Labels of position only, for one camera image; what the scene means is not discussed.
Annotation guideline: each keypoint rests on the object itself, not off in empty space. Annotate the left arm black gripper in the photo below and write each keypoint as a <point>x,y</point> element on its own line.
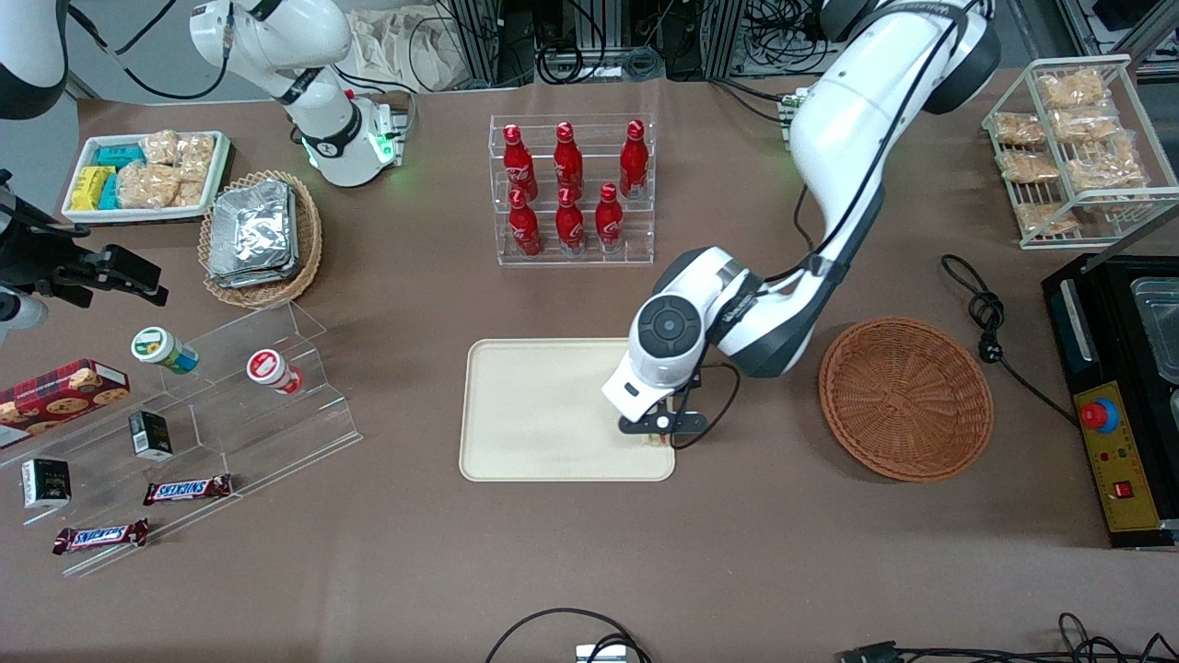
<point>695,383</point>

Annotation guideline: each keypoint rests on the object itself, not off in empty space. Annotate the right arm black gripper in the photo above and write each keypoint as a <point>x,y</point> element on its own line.
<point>44,261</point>

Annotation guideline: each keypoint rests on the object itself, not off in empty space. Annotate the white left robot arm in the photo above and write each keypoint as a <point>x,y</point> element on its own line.
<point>847,120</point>

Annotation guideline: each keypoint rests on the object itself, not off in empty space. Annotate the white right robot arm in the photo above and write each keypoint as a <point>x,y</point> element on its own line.
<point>313,55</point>

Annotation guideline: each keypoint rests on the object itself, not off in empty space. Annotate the white rectangular snack tray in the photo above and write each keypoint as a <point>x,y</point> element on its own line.
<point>138,215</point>

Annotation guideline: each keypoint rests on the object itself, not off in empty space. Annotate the cream rectangular serving tray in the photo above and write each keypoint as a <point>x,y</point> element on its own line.
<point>543,410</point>

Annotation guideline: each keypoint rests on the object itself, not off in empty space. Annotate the light wicker oval basket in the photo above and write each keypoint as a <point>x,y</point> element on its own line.
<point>309,239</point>

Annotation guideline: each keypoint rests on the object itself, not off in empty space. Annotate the brown wicker bowl basket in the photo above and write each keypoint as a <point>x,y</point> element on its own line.
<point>907,401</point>

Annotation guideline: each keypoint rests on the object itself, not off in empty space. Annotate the green lid yogurt cup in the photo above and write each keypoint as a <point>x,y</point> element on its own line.
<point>158,349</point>

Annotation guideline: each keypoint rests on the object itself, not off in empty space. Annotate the teal snack pack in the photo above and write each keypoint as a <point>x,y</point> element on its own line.
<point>110,193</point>
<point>120,156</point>

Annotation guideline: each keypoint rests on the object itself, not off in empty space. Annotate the clear bag of crackers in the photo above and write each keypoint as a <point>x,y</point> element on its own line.
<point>190,192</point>
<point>195,155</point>
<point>147,186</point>
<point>159,146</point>

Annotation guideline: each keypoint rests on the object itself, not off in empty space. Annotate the yellow snack pack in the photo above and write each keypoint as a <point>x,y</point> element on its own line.
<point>90,188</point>

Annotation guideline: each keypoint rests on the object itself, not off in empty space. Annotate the silver foil pack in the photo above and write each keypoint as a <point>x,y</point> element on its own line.
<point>250,226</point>
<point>267,279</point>

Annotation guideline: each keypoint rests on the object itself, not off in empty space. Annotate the red plaid cookie box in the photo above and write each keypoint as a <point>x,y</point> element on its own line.
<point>55,401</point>

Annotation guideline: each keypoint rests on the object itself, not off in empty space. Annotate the small black carton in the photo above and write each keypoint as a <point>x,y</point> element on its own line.
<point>46,482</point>
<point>150,435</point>

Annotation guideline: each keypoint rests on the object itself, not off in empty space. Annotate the red lid yogurt cup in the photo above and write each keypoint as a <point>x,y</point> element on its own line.
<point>269,368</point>

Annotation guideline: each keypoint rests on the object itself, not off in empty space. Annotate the clear acrylic stepped shelf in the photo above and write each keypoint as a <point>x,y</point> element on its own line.
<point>267,442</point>

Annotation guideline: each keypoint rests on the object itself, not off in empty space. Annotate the snickers chocolate bar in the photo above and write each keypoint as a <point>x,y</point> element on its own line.
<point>187,490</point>
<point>101,536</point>

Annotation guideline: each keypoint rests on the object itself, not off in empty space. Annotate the red cola bottle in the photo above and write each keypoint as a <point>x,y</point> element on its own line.
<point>518,164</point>
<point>568,161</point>
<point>609,221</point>
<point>634,161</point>
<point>570,226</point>
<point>525,230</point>

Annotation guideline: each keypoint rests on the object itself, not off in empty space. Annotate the small grey device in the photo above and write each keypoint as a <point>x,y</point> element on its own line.
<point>601,655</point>

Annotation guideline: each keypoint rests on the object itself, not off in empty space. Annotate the clear acrylic bottle rack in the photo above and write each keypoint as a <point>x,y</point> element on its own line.
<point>589,120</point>

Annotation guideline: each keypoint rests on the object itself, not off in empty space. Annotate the beige cloth bag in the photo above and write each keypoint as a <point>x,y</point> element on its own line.
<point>405,51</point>

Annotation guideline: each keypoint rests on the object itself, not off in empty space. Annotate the bagged snack in rack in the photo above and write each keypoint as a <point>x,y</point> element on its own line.
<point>1018,129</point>
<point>1070,89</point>
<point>1045,219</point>
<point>1027,167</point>
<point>1105,171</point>
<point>1087,123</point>

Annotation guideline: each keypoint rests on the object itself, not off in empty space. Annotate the black appliance housing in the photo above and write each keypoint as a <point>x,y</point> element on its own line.
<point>1096,313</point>

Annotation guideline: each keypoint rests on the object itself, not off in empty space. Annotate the yellow emergency stop panel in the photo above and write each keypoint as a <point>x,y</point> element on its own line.
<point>1119,460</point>

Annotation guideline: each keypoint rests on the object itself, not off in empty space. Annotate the clear metal container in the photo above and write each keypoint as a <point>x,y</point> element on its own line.
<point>1161,327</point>

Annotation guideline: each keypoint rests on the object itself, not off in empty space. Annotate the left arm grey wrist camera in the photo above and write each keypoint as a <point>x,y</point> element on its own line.
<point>686,424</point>

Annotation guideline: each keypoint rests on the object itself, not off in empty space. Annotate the aluminium profile frame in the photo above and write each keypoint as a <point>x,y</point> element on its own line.
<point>474,41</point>
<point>723,37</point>

